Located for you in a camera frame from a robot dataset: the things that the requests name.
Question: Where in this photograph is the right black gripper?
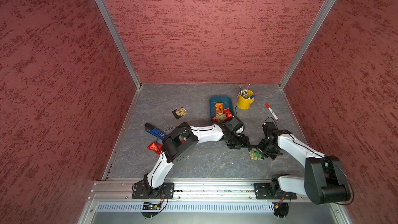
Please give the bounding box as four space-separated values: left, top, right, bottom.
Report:
256 138 279 160

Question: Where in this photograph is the green-label tea bag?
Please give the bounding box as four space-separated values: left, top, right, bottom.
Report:
249 148 264 160

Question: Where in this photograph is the black yellow-label tea bag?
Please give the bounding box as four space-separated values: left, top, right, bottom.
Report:
214 113 227 124

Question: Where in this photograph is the orange tea bag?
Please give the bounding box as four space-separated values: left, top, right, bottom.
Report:
215 103 223 114

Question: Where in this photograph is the teal plastic storage box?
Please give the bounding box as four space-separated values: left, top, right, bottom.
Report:
209 95 234 122

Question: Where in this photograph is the black oolong tea bag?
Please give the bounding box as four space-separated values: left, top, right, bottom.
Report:
172 107 187 119

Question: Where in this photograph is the red foil tea bag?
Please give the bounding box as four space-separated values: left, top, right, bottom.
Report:
147 142 162 155

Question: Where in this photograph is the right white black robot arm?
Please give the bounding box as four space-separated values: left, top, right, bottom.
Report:
259 129 354 205

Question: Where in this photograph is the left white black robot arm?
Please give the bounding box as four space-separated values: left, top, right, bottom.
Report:
143 118 250 191

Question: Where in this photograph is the red white marker pen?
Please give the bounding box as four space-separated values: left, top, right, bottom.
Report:
266 104 279 121

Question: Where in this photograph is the yellow pen holder cup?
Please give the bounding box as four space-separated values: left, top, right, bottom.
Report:
237 89 255 110

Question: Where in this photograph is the blue stapler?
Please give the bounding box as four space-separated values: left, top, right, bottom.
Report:
145 123 165 140

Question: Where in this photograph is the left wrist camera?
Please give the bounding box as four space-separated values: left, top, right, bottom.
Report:
229 116 245 135

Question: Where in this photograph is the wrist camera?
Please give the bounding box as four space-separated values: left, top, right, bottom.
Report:
262 121 278 136
229 116 245 135

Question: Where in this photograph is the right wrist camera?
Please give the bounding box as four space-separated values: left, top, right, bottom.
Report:
262 121 278 136

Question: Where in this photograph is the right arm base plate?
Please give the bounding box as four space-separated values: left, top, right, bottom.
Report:
254 181 297 200

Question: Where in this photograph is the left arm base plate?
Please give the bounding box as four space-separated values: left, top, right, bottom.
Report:
132 181 175 200

